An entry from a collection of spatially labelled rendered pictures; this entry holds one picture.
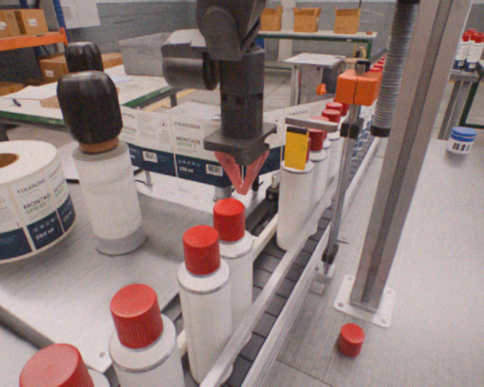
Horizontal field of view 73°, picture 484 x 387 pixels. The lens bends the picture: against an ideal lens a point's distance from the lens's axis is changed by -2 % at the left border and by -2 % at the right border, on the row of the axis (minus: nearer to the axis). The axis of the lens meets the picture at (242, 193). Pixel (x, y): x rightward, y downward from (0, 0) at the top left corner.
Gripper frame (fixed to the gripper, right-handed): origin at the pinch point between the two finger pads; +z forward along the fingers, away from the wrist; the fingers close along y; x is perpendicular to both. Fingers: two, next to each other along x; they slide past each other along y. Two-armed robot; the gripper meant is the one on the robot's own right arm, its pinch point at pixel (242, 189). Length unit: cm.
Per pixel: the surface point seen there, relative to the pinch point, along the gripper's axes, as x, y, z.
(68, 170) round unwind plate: -54, -7, 12
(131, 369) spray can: 6.9, 29.8, -2.1
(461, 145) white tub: 36, -82, 16
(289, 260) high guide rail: 10.0, 5.2, 5.7
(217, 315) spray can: 8.1, 20.4, 1.6
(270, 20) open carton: -223, -517, 6
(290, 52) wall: -260, -720, 82
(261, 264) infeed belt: 3.5, -0.2, 13.8
